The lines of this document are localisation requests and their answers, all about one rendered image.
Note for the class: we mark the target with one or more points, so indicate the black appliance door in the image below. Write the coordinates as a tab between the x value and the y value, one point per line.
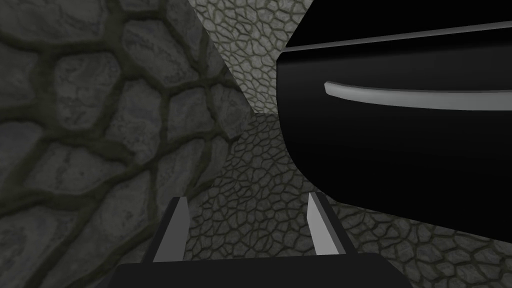
400	160

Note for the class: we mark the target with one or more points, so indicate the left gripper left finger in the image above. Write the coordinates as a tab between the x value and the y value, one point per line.
170	236

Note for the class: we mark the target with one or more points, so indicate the black appliance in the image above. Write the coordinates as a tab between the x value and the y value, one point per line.
400	16

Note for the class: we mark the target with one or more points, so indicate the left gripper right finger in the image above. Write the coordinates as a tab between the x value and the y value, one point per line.
326	230

